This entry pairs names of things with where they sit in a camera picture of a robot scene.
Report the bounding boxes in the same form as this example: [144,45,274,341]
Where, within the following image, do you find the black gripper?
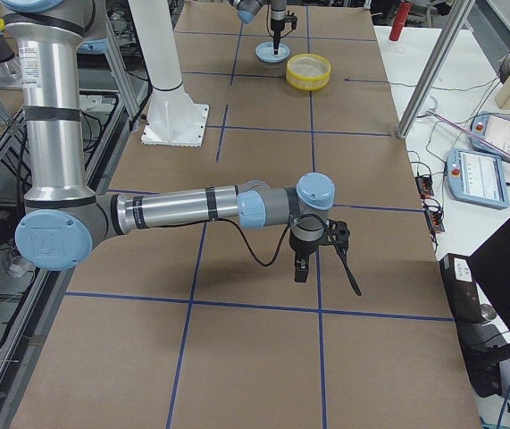
[270,19,284,55]
[288,231,321,282]

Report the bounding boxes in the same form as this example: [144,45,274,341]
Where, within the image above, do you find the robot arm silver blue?
[4,1,348,282]
[229,0,297,59]

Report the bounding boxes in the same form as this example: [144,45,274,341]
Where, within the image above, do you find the yellow bamboo steamer basket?
[286,54,331,91]

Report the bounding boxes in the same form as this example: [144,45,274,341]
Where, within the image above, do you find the light blue plate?
[255,42,290,63]

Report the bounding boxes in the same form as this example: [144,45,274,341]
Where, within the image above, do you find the red cylinder bottle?
[389,0,412,41]

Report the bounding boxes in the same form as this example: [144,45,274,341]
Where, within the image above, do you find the orange black connector board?
[414,174,434,198]

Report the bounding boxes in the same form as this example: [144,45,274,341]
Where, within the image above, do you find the black desktop computer box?
[439,253,487,324]

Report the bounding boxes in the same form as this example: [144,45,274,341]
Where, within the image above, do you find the near teach pendant tablet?
[445,148,510,209]

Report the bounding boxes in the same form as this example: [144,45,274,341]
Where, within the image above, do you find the teach pendant tablet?
[445,148,510,209]
[470,112,510,155]

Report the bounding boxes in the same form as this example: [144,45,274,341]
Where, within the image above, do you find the far teach pendant tablet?
[470,112,510,155]

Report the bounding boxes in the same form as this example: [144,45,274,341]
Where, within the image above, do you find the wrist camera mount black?
[281,11,297,34]
[319,219,350,254]

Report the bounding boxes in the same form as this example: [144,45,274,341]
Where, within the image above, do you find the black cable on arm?
[212,213,363,297]

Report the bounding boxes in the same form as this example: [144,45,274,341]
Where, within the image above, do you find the white pedestal column base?
[129,0,209,147]

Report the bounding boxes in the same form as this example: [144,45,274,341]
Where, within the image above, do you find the aluminium frame post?
[397,0,475,139]

